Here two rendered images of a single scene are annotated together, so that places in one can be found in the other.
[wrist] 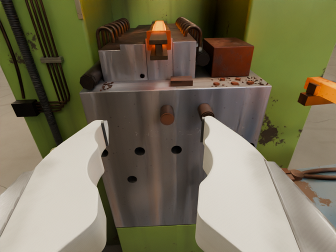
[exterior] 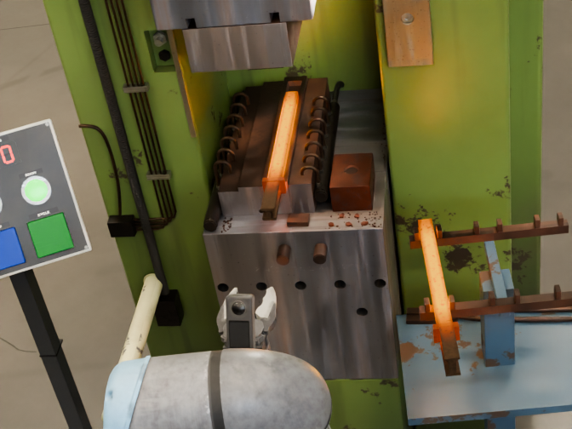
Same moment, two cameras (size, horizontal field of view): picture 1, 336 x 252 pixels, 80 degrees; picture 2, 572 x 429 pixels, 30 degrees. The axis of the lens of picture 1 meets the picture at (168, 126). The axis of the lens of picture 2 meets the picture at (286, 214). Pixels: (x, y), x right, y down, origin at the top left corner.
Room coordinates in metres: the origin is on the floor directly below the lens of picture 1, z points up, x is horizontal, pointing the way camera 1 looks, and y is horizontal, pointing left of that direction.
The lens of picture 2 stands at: (-1.31, -0.42, 2.29)
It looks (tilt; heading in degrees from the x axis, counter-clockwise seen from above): 37 degrees down; 14
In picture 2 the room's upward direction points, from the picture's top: 10 degrees counter-clockwise
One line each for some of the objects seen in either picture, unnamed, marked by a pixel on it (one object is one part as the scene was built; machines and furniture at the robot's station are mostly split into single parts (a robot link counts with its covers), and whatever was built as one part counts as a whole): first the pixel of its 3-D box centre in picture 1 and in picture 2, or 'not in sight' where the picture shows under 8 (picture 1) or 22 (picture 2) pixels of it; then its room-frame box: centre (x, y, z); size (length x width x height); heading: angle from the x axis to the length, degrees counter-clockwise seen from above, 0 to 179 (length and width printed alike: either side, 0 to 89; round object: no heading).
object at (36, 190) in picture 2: not in sight; (36, 190); (0.31, 0.47, 1.09); 0.05 x 0.03 x 0.04; 91
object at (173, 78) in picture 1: (181, 80); (298, 220); (0.40, -0.03, 0.92); 0.04 x 0.03 x 0.01; 88
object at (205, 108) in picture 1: (205, 113); (320, 254); (0.35, -0.08, 0.87); 0.04 x 0.03 x 0.03; 1
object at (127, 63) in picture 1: (151, 43); (277, 141); (0.64, 0.04, 0.96); 0.42 x 0.20 x 0.09; 1
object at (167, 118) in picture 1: (166, 114); (283, 254); (0.35, 0.00, 0.87); 0.04 x 0.03 x 0.03; 1
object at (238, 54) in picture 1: (224, 56); (352, 181); (0.50, -0.14, 0.95); 0.12 x 0.09 x 0.07; 1
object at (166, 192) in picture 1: (171, 118); (316, 229); (0.65, -0.01, 0.69); 0.56 x 0.38 x 0.45; 1
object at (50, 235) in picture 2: not in sight; (50, 235); (0.27, 0.45, 1.01); 0.07 x 0.05 x 0.07; 116
